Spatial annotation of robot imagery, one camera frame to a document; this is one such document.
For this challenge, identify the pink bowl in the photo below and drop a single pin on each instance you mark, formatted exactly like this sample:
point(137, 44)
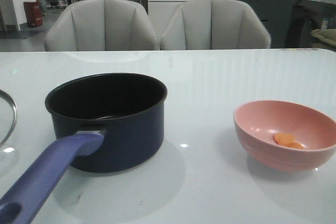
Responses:
point(256, 122)

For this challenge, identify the orange ham slices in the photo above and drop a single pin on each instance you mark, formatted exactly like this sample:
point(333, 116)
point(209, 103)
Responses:
point(287, 140)

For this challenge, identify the glass pot lid blue knob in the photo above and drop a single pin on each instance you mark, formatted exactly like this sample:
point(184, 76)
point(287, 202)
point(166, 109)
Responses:
point(9, 116)

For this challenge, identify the right grey armchair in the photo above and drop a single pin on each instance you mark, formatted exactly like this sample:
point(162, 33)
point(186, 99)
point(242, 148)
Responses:
point(214, 24)

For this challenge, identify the grey armchair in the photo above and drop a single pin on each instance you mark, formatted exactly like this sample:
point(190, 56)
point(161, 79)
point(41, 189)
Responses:
point(214, 24)
point(102, 25)

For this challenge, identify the left grey armchair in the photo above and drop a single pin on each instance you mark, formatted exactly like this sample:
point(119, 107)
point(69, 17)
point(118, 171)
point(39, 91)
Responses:
point(102, 25)

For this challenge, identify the grey kitchen counter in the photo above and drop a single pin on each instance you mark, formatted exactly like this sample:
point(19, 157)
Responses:
point(290, 22)

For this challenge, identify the blue saucepan with handle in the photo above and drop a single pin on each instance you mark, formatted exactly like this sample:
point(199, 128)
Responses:
point(103, 123)

